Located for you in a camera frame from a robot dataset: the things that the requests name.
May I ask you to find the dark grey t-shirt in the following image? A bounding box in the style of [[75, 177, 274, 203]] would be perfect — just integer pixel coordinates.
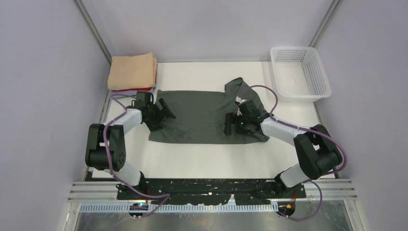
[[149, 77, 269, 144]]

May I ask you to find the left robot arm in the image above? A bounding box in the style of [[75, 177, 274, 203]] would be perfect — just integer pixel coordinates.
[[85, 91, 176, 196]]

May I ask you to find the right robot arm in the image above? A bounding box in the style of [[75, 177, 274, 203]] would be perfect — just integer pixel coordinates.
[[224, 100, 345, 194]]

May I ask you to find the folded lavender t-shirt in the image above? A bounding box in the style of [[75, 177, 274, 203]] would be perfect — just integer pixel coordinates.
[[109, 90, 154, 99]]

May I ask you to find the folded beige t-shirt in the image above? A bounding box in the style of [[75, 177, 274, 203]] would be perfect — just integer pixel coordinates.
[[107, 52, 157, 90]]

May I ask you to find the white plastic basket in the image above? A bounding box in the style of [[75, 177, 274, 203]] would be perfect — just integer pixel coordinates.
[[270, 46, 332, 103]]

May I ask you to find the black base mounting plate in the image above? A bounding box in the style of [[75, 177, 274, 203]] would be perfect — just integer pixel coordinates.
[[116, 178, 306, 205]]

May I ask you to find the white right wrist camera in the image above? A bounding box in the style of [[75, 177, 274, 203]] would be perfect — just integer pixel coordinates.
[[235, 96, 246, 105]]

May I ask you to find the white slotted cable duct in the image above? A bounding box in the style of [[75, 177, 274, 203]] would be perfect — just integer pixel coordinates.
[[79, 202, 278, 213]]

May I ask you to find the aluminium frame rail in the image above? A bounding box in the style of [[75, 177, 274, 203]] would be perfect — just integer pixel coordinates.
[[68, 179, 357, 205]]

